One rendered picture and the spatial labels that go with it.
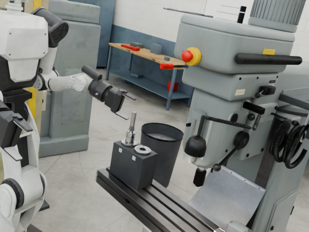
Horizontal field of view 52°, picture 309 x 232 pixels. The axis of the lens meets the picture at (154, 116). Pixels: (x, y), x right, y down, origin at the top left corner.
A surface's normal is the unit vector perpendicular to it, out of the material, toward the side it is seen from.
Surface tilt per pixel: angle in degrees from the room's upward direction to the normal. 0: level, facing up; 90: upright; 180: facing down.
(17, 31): 90
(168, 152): 93
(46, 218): 0
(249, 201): 62
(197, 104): 90
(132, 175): 90
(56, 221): 0
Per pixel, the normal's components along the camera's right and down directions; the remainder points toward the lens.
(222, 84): -0.72, 0.11
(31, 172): 0.87, 0.15
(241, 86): 0.67, 0.36
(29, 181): 0.85, -0.09
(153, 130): 0.40, 0.31
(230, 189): -0.57, -0.33
